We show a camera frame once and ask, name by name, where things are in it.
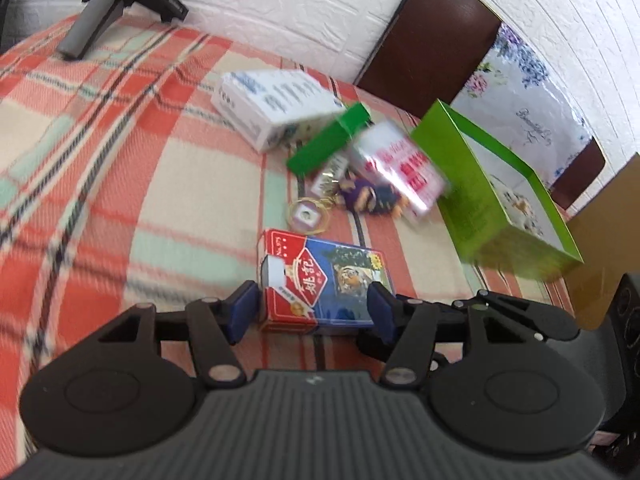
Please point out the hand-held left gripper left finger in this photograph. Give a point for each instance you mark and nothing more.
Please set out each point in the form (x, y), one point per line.
(242, 312)

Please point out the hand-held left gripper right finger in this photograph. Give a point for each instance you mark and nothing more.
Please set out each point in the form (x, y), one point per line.
(381, 312)

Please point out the red blue playing card box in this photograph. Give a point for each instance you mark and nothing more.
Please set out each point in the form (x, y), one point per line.
(325, 280)

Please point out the green cardboard box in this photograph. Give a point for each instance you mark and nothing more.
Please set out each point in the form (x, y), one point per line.
(465, 200)

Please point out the clear plastic bag red print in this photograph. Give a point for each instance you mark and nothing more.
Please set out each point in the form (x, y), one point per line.
(400, 165)

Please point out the small green box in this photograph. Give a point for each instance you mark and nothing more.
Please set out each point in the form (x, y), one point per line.
(325, 142)

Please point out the white medicine box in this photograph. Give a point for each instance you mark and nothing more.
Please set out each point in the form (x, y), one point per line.
(270, 100)

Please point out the plaid blanket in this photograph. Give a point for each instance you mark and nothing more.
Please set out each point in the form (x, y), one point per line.
(125, 160)

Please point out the brown cardboard sheet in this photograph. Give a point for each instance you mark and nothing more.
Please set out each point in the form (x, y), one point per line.
(610, 220)

